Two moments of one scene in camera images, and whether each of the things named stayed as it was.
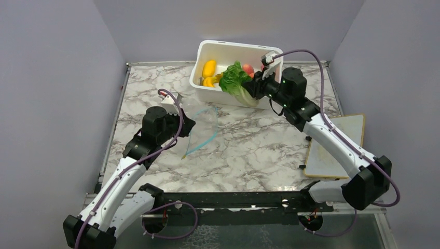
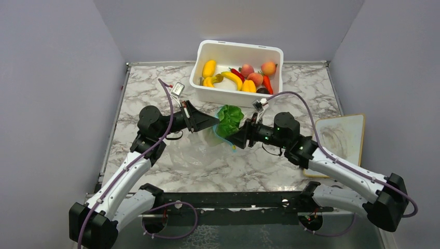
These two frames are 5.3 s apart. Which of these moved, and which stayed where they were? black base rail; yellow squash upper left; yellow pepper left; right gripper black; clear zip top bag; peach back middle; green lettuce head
Moved: clear zip top bag; right gripper black; green lettuce head
Stayed: black base rail; yellow squash upper left; peach back middle; yellow pepper left
